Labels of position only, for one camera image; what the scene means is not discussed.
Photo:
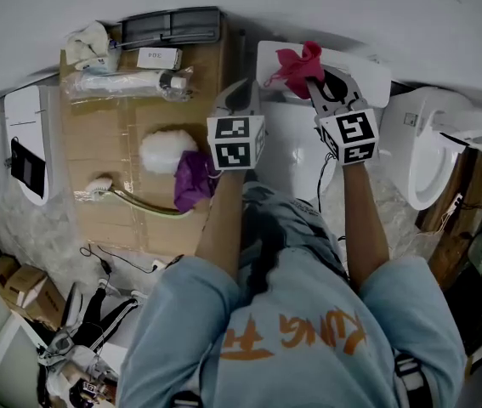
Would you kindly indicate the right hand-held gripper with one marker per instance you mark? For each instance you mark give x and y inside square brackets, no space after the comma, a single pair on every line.
[351,138]

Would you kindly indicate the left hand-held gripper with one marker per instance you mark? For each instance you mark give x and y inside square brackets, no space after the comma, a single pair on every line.
[234,143]

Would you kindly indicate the pink cloth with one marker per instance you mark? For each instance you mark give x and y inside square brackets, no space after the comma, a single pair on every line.
[298,66]

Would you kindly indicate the white toilet with tank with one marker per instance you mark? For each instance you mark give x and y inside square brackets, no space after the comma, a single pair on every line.
[300,160]

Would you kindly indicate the person's left forearm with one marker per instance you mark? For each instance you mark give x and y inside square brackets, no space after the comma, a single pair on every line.
[223,219]

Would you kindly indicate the person's right forearm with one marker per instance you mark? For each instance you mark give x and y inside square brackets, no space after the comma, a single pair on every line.
[366,228]

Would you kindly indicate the white toilet with raised lid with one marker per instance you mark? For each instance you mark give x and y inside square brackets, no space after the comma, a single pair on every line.
[398,143]

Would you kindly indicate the white toilet with flat lid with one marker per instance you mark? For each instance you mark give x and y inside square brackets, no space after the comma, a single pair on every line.
[24,109]

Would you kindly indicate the white fluffy ball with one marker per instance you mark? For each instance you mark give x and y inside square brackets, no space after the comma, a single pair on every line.
[166,151]

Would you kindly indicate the purple cloth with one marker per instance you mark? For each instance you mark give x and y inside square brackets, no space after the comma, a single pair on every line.
[194,181]

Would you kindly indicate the small white box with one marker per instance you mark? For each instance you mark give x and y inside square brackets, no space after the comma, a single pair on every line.
[160,58]

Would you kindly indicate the grey plastic tray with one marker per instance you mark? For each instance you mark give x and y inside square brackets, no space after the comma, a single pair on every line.
[172,21]

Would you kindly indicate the plastic-wrapped white tube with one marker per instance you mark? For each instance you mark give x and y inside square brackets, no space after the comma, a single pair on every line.
[113,83]

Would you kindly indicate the white blue packet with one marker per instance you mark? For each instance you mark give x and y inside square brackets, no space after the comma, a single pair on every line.
[98,63]

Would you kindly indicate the large cardboard box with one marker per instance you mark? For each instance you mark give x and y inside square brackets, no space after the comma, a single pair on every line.
[96,143]

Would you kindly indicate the cream rag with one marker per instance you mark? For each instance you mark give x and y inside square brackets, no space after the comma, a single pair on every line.
[87,41]

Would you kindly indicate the white power strip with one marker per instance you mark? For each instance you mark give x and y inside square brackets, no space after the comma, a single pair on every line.
[159,265]

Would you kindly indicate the brown wooden platform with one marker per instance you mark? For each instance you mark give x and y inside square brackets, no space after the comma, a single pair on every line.
[449,245]

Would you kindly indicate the black panel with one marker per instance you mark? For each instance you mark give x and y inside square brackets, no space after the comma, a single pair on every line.
[28,168]

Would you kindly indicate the person's light blue shirt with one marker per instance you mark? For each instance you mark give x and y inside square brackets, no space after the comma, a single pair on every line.
[308,364]

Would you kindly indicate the small cardboard box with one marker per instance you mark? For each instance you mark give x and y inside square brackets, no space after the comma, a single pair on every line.
[36,296]
[2,270]

